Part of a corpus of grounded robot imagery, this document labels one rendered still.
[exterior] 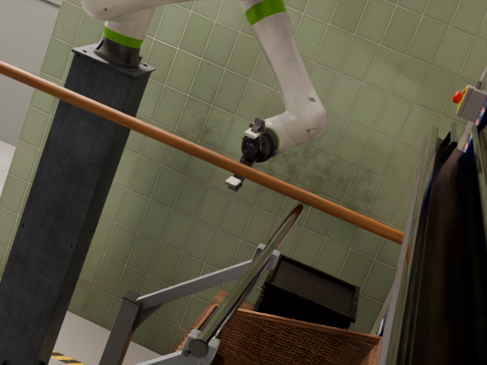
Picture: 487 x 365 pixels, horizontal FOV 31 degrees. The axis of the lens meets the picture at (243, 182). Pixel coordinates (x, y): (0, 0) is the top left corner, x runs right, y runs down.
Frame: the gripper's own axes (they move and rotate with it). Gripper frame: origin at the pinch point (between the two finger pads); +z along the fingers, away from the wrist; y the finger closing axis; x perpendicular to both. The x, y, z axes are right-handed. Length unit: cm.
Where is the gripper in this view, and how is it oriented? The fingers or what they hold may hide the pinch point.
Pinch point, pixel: (240, 159)
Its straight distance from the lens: 222.3
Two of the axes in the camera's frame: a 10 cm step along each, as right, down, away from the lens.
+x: -9.1, -4.0, 1.3
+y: -3.5, 8.9, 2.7
